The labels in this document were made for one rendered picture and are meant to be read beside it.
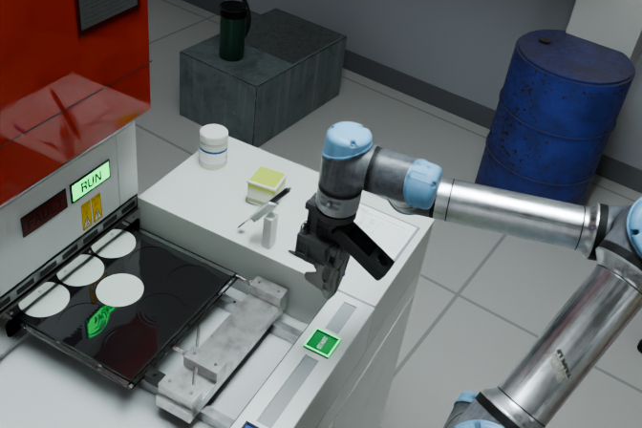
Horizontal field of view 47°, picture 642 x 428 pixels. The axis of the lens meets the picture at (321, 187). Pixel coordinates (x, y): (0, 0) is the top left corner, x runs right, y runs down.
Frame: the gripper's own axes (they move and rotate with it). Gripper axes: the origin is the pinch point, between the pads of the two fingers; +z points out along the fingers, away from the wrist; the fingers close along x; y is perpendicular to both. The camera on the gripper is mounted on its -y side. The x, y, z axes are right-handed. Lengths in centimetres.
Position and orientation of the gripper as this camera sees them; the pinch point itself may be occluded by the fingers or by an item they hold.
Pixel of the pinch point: (332, 294)
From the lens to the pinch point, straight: 139.0
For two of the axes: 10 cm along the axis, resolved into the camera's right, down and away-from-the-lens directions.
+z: -1.2, 7.9, 6.0
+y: -8.8, -3.7, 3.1
